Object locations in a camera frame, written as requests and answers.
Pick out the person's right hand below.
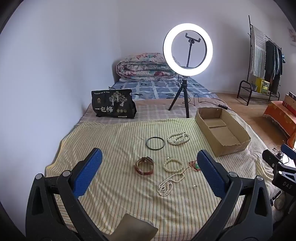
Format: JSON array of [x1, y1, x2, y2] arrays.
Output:
[[273, 192, 288, 211]]

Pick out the brown cardboard carton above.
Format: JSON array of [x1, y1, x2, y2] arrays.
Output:
[[283, 91, 296, 109]]

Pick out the folded floral quilt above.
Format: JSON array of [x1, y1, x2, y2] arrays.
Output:
[[116, 53, 178, 81]]

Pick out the black metal clothes rack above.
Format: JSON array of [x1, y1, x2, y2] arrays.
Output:
[[237, 15, 286, 106]]

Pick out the watch with red-brown strap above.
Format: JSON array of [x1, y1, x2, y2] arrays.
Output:
[[135, 157, 155, 175]]

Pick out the coiled pearl bracelet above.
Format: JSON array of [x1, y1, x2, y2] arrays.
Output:
[[167, 132, 191, 146]]

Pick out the striped hanging towel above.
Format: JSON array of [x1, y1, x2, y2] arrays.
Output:
[[251, 25, 266, 77]]

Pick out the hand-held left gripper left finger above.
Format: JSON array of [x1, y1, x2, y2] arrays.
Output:
[[26, 148, 109, 241]]

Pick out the red string jade pendant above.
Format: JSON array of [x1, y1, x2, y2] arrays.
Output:
[[188, 160, 201, 172]]

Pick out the white ring light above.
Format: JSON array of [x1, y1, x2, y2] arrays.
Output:
[[163, 24, 213, 76]]

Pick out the yellow box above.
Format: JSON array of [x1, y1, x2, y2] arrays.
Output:
[[255, 77, 270, 94]]

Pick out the blue patterned bed sheet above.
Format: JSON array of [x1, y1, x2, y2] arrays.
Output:
[[109, 76, 219, 101]]

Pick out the cardboard box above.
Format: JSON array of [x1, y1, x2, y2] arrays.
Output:
[[195, 107, 251, 157]]

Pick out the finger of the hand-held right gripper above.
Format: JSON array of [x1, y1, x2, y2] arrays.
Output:
[[262, 150, 282, 167], [280, 144, 296, 161]]

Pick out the black printed bag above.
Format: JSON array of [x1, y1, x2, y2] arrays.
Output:
[[91, 89, 137, 119]]

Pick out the dark hanging clothes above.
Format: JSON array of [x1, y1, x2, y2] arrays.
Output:
[[265, 40, 285, 93]]

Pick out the black ring light cable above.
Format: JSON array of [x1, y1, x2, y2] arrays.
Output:
[[189, 93, 234, 112]]

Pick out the black bangle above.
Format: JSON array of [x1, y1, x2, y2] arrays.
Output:
[[146, 137, 166, 151]]

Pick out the tan cloth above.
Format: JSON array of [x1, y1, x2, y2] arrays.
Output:
[[114, 213, 159, 241]]

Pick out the orange patterned cloth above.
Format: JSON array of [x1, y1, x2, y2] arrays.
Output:
[[263, 101, 296, 140]]

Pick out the black tripod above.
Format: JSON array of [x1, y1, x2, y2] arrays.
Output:
[[168, 77, 190, 118]]

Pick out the black phone holder pole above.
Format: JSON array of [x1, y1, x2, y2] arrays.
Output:
[[185, 33, 201, 69]]

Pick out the long pearl necklace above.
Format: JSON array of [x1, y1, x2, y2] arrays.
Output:
[[157, 171, 185, 197]]

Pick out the pink plaid mattress cover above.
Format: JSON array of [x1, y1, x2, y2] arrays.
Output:
[[79, 97, 270, 150]]

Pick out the yellow striped cloth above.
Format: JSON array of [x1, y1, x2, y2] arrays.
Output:
[[45, 117, 281, 241]]

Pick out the beige bead bracelet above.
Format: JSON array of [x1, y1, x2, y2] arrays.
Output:
[[162, 158, 184, 172]]

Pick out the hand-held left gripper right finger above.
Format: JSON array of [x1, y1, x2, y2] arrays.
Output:
[[192, 149, 274, 241]]

